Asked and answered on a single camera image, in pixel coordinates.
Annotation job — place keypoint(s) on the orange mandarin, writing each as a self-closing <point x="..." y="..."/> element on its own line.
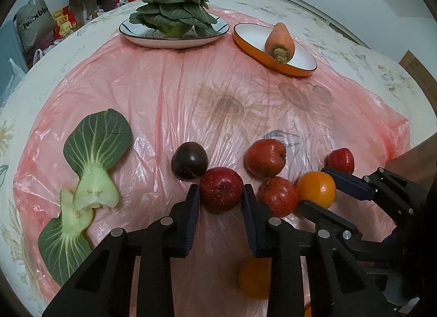
<point x="318" y="187"/>
<point x="254" y="278"/>

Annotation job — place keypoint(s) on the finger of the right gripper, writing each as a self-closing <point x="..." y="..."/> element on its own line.
<point x="339" y="286"/>
<point x="397" y="196"/>

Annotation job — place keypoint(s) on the blue plastic board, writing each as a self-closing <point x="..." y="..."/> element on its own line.
<point x="13" y="64"/>

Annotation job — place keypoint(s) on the red yellow snack box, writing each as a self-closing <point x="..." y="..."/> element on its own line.
<point x="66" y="23"/>

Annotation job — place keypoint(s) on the pile of bok choy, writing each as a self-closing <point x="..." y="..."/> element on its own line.
<point x="175" y="18"/>

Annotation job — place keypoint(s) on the orange oval dish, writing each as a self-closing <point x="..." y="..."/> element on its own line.
<point x="251" y="37"/>

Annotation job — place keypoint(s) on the pink plastic sheet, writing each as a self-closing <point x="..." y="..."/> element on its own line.
<point x="214" y="95"/>

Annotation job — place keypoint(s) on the floral bed quilt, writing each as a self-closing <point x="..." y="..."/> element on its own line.
<point x="364" y="54"/>

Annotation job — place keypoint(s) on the carrot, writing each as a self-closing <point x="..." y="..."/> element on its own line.
<point x="279" y="44"/>

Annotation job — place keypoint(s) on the dark purple plum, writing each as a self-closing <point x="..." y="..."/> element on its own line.
<point x="190" y="161"/>

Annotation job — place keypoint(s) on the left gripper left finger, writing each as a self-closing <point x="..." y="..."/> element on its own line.
<point x="102" y="284"/>

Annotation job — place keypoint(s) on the dark red apple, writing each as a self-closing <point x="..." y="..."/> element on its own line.
<point x="220" y="189"/>

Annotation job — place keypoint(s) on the white plate black rim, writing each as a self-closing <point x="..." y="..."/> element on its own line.
<point x="143" y="36"/>

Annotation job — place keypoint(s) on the wooden headboard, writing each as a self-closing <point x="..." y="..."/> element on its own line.
<point x="420" y="74"/>

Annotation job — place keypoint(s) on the small red apple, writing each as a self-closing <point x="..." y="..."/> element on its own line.
<point x="342" y="160"/>

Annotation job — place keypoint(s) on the grey printed bag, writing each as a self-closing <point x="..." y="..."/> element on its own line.
<point x="33" y="21"/>

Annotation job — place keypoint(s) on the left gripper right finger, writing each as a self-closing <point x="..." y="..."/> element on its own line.
<point x="272" y="237"/>

